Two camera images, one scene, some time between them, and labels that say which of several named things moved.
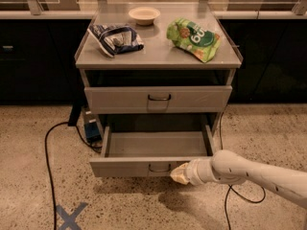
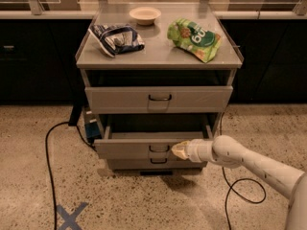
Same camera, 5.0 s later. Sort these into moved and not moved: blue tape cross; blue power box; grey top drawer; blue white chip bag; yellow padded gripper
Moved: yellow padded gripper
Not moved: blue white chip bag; grey top drawer; blue power box; blue tape cross
